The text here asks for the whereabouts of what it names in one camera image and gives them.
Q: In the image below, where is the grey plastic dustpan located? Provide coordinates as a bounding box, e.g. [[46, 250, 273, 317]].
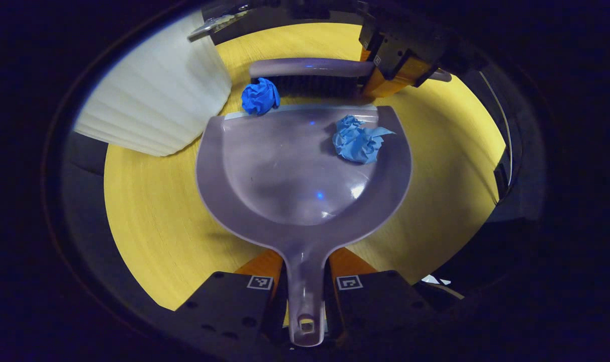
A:
[[195, 104, 413, 347]]

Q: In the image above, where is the small grey broom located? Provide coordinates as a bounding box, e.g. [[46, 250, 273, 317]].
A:
[[249, 57, 452, 99]]

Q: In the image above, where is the silver metal bracket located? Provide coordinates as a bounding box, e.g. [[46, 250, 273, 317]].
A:
[[187, 5, 253, 43]]

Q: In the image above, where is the light blue paper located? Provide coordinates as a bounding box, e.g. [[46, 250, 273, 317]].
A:
[[332, 115, 396, 165]]

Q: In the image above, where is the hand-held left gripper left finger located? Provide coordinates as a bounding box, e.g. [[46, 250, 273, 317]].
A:
[[174, 249, 288, 347]]

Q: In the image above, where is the dark blue paper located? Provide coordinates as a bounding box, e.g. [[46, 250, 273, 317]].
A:
[[241, 77, 281, 116]]

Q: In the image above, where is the white ribbed garbage bin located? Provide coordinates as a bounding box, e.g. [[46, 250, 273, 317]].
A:
[[73, 9, 233, 157]]

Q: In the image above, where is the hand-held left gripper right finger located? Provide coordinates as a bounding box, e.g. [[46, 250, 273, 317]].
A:
[[326, 247, 426, 342]]

